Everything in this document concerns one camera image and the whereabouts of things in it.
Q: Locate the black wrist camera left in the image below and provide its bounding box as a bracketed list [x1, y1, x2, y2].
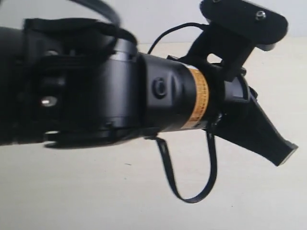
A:
[187, 0, 288, 81]

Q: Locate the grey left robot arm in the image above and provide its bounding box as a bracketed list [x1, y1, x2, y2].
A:
[0, 18, 297, 168]

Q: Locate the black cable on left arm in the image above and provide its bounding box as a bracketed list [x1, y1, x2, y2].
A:
[69, 0, 218, 204]

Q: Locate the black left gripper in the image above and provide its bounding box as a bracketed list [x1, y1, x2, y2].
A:
[210, 64, 298, 166]

